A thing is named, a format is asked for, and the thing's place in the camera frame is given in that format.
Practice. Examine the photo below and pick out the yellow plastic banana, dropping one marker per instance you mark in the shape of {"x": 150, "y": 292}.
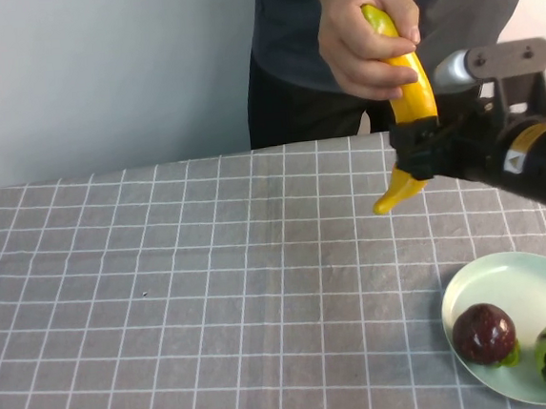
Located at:
{"x": 416, "y": 94}

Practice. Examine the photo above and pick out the dark red mangosteen toy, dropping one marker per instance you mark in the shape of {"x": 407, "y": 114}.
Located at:
{"x": 483, "y": 334}

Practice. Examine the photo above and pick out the person's black trousers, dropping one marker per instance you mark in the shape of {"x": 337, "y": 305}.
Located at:
{"x": 294, "y": 116}

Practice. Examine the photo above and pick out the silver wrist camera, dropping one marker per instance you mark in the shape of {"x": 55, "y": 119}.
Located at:
{"x": 452, "y": 71}

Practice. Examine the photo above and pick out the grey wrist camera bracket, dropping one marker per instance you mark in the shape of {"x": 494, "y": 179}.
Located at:
{"x": 514, "y": 61}

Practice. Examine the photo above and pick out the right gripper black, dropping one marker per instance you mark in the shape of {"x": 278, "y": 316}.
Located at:
{"x": 474, "y": 148}

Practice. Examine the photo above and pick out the grey white-checked tablecloth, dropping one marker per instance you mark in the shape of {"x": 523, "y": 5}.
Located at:
{"x": 213, "y": 291}

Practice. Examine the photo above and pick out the person's grey shirt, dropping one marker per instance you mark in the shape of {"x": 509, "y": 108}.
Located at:
{"x": 286, "y": 26}

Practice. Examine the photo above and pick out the pale green plate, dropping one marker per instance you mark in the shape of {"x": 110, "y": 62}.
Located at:
{"x": 495, "y": 285}

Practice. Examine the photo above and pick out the person's bare hand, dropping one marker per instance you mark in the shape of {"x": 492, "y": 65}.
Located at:
{"x": 350, "y": 49}

